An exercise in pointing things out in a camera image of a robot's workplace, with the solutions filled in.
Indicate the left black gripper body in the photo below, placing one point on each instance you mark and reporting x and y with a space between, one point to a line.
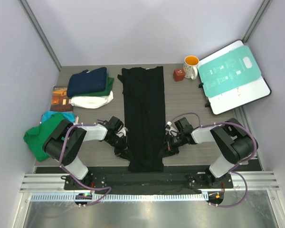
119 144

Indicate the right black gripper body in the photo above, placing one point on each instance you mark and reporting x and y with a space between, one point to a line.
173 142

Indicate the black t shirt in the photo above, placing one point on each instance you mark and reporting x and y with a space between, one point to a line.
144 116

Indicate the teal folding template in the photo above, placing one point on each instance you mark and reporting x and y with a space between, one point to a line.
229 71

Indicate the white board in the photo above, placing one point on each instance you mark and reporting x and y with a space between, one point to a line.
236 97

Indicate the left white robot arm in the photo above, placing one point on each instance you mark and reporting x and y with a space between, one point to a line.
66 139

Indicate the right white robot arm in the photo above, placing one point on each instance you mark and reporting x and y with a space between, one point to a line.
235 143

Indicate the white folded shirt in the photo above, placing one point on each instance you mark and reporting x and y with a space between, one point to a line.
91 102

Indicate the turquoise shirt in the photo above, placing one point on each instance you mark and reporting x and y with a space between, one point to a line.
67 115

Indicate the dark green folded shirt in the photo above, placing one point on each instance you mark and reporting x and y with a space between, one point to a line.
106 92

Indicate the red cube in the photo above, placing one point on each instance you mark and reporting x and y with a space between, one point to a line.
178 74

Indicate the navy blue folded shirt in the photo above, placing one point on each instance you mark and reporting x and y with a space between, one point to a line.
87 82

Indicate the brown picture book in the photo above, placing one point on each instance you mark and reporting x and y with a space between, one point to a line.
60 101

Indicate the white mug orange inside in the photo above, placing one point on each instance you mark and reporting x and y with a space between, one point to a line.
190 67

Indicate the bright green crumpled shirt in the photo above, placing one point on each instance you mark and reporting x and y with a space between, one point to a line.
36 136

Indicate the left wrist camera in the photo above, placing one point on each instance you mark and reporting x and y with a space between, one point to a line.
114 127

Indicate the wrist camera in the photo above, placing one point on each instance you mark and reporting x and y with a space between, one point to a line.
114 127
182 127

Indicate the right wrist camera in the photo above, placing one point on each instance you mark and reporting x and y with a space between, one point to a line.
182 127

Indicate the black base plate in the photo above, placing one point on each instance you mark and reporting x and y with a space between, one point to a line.
173 180

